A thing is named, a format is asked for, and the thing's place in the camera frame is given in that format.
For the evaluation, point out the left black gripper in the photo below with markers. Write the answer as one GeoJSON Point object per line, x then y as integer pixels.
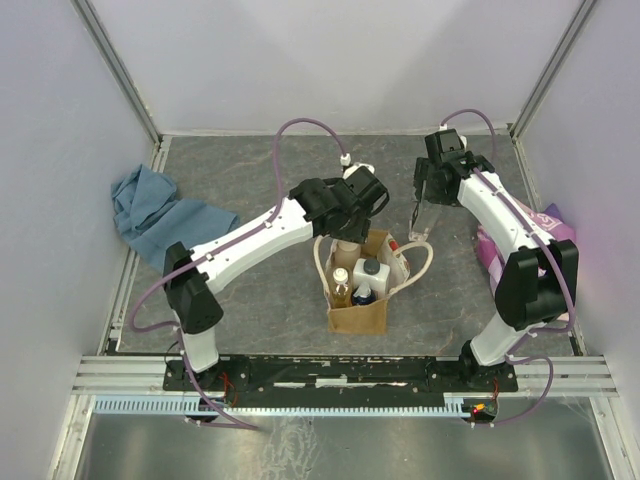
{"type": "Point", "coordinates": [360, 232]}

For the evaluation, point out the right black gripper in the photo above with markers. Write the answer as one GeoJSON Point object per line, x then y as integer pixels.
{"type": "Point", "coordinates": [424, 171]}

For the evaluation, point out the beige pump lotion bottle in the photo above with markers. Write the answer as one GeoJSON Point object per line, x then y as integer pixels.
{"type": "Point", "coordinates": [345, 255]}

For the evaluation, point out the blue cloth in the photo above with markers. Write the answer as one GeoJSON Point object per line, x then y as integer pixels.
{"type": "Point", "coordinates": [150, 216]}

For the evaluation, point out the clear square bottle black cap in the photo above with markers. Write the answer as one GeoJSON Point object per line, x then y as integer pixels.
{"type": "Point", "coordinates": [432, 212]}

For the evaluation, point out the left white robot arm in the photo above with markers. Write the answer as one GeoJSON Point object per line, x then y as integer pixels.
{"type": "Point", "coordinates": [196, 275]}

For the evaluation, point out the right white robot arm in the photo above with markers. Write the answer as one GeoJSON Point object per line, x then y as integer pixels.
{"type": "Point", "coordinates": [539, 277]}

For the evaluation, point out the burlap watermelon canvas bag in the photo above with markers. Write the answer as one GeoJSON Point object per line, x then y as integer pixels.
{"type": "Point", "coordinates": [370, 319]}

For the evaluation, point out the white bottle grey cap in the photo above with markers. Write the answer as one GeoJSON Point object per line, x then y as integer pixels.
{"type": "Point", "coordinates": [374, 273]}

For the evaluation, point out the amber liquid bottle white cap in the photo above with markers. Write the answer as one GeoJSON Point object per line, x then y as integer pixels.
{"type": "Point", "coordinates": [341, 288]}

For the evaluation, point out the right aluminium corner post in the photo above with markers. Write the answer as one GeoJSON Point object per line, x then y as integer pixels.
{"type": "Point", "coordinates": [553, 66]}

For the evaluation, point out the aluminium corner post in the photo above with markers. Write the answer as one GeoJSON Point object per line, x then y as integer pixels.
{"type": "Point", "coordinates": [98, 32]}
{"type": "Point", "coordinates": [553, 66]}

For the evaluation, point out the aluminium frame rail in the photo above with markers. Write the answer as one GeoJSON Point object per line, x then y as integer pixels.
{"type": "Point", "coordinates": [574, 376]}

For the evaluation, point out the left aluminium corner post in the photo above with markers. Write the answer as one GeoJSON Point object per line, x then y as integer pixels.
{"type": "Point", "coordinates": [98, 32]}

